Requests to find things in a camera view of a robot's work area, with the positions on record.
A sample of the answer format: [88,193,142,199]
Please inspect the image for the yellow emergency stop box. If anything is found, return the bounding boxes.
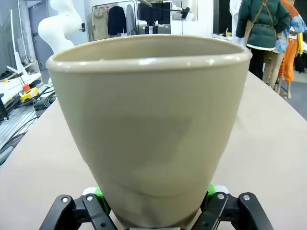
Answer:
[20,83,39,103]

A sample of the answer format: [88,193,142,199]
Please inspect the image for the dark hanging clothes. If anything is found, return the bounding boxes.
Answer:
[138,1,171,25]

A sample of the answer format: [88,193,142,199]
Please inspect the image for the black cable bundle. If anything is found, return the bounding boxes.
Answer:
[31,92,58,111]

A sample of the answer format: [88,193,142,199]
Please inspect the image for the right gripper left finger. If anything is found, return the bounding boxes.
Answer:
[42,186,119,230]

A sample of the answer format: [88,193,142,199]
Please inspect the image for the black hanging jacket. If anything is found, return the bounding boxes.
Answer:
[107,6,127,36]

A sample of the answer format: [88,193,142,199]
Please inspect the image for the white hanging coat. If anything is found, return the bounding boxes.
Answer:
[229,0,248,47]

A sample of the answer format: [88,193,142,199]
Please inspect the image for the lamp on stand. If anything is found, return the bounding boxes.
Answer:
[179,6,195,34]

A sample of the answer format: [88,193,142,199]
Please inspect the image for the mannequin with bare legs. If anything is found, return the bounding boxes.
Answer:
[263,35,290,95]

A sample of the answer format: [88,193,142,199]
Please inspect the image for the grey door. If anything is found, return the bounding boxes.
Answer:
[27,5,43,70]

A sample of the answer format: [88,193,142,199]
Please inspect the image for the beige hanging coat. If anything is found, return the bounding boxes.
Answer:
[90,7,110,41]

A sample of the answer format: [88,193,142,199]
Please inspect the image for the white shelf unit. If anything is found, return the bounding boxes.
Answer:
[0,9,44,106]

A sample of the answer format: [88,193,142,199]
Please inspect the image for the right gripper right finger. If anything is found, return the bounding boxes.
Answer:
[191,183,274,230]

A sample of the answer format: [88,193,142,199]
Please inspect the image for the pale beige plastic cup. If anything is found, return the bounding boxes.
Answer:
[45,34,252,229]

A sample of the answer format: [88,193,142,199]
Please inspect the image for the mannequin in green jacket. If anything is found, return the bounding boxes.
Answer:
[236,0,291,82]

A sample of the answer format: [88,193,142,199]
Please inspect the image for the grey hanging garment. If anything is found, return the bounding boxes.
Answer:
[126,4,138,35]

